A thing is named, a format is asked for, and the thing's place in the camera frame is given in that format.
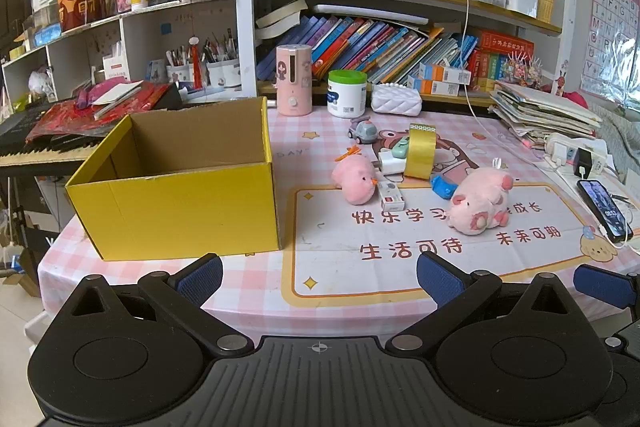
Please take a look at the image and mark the black smartphone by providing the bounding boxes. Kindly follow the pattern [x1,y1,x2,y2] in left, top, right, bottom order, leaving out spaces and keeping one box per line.
[576,179,634,243]

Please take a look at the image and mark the white plastic bag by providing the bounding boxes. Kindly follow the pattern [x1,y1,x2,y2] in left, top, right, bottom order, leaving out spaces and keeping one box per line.
[27,67,56,98]

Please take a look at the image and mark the grey foam tube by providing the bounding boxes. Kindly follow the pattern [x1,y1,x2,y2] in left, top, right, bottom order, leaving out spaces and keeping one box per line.
[312,3,431,28]

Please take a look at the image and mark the grey toy car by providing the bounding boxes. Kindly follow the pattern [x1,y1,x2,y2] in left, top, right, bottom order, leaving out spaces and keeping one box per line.
[347,118,379,144]

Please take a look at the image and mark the white pen cup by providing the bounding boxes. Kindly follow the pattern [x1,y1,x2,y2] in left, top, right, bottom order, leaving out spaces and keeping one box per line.
[205,57,242,88]
[166,47,196,84]

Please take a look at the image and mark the stack of paper booklets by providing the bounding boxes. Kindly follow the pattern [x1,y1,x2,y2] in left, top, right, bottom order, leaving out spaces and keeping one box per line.
[489,79,603,150]

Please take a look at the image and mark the yellow tape roll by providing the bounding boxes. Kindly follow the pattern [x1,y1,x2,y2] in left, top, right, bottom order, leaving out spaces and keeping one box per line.
[403,123,438,180]

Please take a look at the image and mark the small blue toy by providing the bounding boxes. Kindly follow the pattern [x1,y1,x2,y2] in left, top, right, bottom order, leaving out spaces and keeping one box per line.
[431,174,458,198]

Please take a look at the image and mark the colourful paper bouquet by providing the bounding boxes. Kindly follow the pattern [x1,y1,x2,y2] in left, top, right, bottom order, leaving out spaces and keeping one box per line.
[500,52,543,90]

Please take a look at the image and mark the row of picture books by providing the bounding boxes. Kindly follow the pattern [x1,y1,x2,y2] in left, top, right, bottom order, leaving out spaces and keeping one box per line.
[257,14,481,85]

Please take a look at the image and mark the white hanging cable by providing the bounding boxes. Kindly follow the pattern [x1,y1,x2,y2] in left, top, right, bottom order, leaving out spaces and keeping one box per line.
[442,0,551,168]

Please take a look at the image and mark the white yellow bookshelf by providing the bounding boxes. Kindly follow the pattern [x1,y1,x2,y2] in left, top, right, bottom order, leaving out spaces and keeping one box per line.
[234,0,576,108]

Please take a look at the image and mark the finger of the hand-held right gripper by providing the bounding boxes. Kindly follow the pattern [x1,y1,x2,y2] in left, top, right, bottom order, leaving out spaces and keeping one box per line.
[573,264,640,313]

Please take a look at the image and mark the white can green lid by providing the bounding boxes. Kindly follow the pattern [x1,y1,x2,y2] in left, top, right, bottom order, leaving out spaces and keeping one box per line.
[327,70,369,118]

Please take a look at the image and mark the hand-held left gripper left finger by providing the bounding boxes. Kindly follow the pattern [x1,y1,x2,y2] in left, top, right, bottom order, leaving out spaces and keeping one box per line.
[66,253,256,358]

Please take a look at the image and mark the yellow cardboard box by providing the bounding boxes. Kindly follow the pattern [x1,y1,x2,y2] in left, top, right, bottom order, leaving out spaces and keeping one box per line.
[65,96,282,262]

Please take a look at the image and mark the white paper bag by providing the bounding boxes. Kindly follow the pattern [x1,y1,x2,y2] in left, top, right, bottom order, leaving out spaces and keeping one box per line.
[102,42,132,82]

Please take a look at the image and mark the open thick book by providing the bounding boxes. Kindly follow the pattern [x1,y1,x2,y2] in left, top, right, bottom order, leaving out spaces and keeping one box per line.
[255,0,308,40]

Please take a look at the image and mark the white card folder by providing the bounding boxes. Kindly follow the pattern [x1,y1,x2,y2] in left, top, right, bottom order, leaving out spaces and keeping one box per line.
[90,79,143,118]

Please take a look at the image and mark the pink chick plush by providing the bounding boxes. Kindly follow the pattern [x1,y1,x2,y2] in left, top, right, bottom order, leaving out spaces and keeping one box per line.
[331,145,379,204]

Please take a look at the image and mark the black keyboard stand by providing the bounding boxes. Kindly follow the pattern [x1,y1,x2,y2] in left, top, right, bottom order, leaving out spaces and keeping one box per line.
[0,177,51,268]

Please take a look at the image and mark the black charger plug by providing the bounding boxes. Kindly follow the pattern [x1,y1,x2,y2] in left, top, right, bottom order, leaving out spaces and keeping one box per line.
[572,148,594,180]

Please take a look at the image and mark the white power strip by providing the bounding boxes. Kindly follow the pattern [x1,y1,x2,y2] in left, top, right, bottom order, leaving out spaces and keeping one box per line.
[542,133,608,178]

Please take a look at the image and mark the pink alphabet wall poster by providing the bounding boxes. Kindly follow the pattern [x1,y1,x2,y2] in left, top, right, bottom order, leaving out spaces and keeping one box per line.
[580,0,640,100]

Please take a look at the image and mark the white quilted purse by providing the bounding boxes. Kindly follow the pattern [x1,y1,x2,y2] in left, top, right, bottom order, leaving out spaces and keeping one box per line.
[370,83,423,114]

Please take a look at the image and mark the blue storage box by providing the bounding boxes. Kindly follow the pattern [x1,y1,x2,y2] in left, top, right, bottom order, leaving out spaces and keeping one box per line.
[32,24,63,48]

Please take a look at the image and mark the red wrapping paper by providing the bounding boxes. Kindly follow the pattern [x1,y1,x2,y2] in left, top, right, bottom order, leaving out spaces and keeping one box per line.
[25,82,173,142]

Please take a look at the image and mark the white cubby shelf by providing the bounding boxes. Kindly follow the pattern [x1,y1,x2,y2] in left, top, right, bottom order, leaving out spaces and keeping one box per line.
[0,0,242,104]

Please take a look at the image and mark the pink pig plush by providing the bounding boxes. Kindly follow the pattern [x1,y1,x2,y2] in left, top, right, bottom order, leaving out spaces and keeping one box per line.
[446,158,516,236]

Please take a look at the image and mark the black electronic keyboard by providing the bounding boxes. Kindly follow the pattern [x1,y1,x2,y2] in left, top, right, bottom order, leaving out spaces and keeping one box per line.
[0,82,186,168]

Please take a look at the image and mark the pink humidifier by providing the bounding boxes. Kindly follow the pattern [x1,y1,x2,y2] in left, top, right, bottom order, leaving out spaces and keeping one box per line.
[276,44,314,116]

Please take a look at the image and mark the green toy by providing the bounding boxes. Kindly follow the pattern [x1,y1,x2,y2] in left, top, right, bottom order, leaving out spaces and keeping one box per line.
[377,149,408,176]

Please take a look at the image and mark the small white red box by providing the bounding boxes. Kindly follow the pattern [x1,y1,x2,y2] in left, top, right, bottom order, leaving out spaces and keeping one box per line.
[376,181,405,210]

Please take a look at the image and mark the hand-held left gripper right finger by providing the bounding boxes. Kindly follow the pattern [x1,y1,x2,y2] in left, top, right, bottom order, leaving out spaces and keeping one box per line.
[385,252,574,356]

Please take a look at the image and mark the pink printed desk mat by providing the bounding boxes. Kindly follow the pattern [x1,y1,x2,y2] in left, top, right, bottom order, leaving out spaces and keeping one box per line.
[37,104,640,323]

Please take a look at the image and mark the red boxed book set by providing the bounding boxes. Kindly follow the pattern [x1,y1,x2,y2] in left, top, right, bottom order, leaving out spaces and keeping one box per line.
[470,29,535,90]

